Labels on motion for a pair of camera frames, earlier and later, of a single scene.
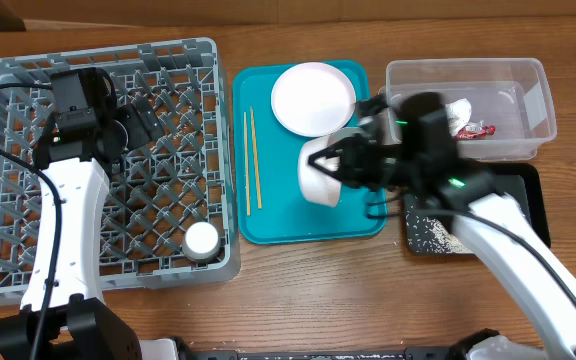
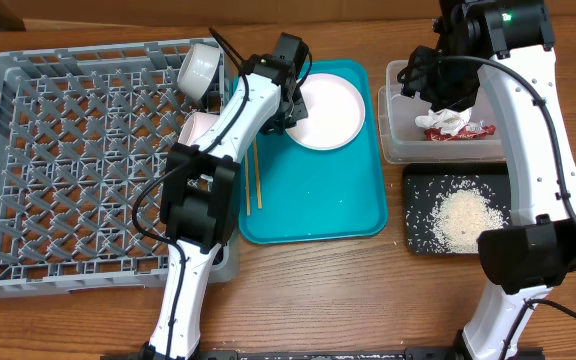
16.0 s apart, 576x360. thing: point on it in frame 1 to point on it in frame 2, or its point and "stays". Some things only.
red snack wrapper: x=476 y=130 stays
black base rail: x=456 y=353 stays
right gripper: x=356 y=161 to x=444 y=98
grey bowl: x=349 y=131 to x=197 y=68
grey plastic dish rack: x=167 y=210 stays
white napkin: x=458 y=114 stays
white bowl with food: x=317 y=186 to x=194 y=125
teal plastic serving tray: x=269 y=205 stays
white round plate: x=313 y=99 stays
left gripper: x=142 y=133 to x=276 y=123
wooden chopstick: x=255 y=158 stays
